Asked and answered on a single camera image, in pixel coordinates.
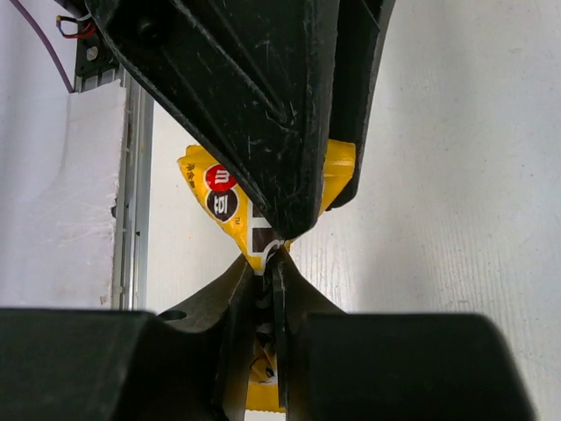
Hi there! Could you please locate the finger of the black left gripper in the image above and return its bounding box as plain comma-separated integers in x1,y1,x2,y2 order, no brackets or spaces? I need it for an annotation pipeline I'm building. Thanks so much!
86,0,339,239
328,0,395,210

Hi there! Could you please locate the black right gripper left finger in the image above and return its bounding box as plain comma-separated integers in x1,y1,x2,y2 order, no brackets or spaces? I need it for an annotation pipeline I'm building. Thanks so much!
1,258,254,420

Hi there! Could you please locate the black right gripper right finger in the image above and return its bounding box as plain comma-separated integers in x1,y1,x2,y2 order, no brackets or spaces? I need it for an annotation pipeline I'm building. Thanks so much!
271,250,535,420

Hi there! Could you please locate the small yellow snack packet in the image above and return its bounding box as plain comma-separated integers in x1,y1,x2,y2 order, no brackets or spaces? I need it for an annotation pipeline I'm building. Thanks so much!
176,139,357,413

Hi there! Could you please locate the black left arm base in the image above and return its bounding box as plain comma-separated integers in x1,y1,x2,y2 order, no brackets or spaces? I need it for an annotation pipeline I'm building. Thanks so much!
55,1,119,83

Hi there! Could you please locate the aluminium front rail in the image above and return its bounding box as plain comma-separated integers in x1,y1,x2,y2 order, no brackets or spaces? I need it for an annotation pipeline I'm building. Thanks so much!
75,68,154,310

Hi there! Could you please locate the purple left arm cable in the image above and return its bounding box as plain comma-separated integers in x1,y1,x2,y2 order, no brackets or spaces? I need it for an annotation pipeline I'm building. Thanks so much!
8,0,74,94

